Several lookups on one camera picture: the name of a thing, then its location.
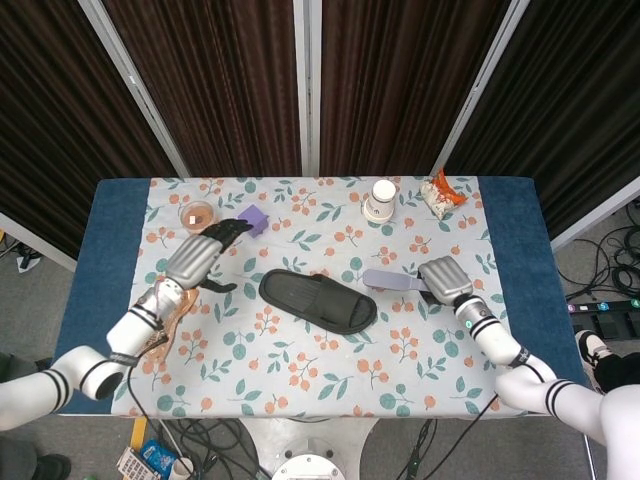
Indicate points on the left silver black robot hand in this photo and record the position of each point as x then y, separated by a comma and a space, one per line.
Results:
192, 260

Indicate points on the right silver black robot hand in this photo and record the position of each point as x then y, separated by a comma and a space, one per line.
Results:
447, 280

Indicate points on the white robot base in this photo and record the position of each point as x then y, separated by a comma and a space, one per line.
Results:
310, 450

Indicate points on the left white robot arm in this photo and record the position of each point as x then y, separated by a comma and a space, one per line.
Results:
130, 330

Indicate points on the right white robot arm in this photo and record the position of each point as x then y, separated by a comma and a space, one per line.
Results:
520, 385

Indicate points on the clear jar of rubber bands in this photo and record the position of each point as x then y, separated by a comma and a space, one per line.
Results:
195, 215

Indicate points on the brown snack pouch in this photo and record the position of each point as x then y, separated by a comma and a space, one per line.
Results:
182, 305

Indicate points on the purple cube box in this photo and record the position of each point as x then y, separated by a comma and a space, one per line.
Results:
255, 217

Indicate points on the crumpled orange white snack wrapper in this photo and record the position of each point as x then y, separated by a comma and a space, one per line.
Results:
440, 200

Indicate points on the blue table cover cloth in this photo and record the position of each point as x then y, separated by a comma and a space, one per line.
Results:
100, 250

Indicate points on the white paper cup stack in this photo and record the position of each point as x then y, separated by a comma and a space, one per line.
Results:
381, 200

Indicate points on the black rubber slipper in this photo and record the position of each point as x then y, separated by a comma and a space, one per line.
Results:
300, 297

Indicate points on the white black sneaker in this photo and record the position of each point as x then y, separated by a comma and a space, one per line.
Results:
590, 350

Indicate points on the black power strip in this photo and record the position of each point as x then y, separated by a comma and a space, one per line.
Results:
605, 306

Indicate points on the floral printed tablecloth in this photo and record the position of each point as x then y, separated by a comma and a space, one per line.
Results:
320, 380

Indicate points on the dark folding screen panel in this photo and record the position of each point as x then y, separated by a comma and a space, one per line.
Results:
400, 85
215, 85
60, 125
575, 115

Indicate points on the black trouser leg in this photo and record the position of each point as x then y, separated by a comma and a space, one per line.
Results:
620, 370

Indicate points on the blue snack packet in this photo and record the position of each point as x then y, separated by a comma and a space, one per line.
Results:
157, 455

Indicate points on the printed cardboard box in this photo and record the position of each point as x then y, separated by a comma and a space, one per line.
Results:
131, 465

